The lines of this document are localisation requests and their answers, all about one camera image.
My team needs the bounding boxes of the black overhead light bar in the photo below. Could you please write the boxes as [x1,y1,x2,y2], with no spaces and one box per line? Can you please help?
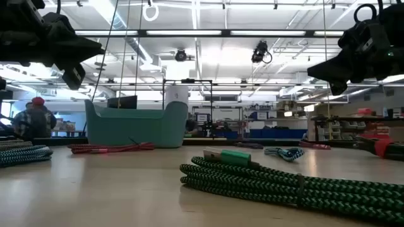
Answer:
[74,28,345,39]

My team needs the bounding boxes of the round black ceiling camera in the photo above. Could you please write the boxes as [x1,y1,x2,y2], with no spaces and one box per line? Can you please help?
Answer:
[174,48,188,62]

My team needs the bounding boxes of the green black braided USB cable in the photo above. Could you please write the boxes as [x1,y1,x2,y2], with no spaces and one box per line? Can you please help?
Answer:
[179,147,404,225]

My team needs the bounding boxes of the grey braided USB cable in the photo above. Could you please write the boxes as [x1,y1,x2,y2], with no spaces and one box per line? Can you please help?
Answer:
[0,139,34,152]

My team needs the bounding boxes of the white hanging ring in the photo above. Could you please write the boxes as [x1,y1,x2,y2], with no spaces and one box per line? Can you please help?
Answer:
[142,1,160,23]

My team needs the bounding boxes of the teal plastic bin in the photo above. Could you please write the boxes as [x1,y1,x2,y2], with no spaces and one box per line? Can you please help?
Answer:
[84,99,189,149]

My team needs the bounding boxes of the blue black braided USB cable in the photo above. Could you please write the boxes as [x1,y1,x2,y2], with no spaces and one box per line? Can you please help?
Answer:
[0,144,54,168]
[264,146,306,163]

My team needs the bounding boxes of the black cable with red tie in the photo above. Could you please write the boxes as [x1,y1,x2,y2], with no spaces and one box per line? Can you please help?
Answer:
[354,135,404,162]

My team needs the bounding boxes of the black monitor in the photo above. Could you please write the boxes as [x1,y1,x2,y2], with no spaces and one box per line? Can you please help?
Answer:
[107,95,138,110]

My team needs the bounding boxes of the red storage bins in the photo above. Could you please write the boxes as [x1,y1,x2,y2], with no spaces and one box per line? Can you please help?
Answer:
[367,120,393,137]

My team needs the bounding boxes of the black equipment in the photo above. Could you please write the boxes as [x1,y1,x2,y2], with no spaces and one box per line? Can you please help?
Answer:
[185,119,233,137]

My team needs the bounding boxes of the black hanging cable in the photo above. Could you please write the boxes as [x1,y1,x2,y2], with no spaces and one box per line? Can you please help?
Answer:
[82,0,120,137]

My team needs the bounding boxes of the black shelf rack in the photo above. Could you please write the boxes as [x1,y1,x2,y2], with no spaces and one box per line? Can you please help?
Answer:
[310,107,404,143]

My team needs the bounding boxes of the black metal frame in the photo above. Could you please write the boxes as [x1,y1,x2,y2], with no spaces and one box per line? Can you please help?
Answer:
[162,78,214,127]

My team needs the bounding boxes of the black table frame rail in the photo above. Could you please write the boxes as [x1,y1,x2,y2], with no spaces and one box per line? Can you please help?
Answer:
[0,136,404,148]

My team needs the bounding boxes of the pink braided USB cable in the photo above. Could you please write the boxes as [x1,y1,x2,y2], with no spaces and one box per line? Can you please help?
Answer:
[299,140,332,151]

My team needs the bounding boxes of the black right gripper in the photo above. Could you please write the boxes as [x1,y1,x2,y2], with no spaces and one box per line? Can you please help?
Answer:
[307,21,392,96]

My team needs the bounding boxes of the red black braided USB cable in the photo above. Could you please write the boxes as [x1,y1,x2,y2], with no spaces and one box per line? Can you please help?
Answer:
[67,141,156,155]

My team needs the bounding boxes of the white column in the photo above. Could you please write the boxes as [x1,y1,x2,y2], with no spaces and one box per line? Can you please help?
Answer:
[164,84,190,107]

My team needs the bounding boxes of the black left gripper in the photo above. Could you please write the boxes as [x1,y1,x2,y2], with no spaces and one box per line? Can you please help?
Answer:
[0,13,105,91]

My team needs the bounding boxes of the black overhead camera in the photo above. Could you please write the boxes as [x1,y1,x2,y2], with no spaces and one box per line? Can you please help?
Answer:
[251,40,273,64]

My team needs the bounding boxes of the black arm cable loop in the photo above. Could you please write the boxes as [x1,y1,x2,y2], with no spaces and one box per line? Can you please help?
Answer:
[353,0,384,25]

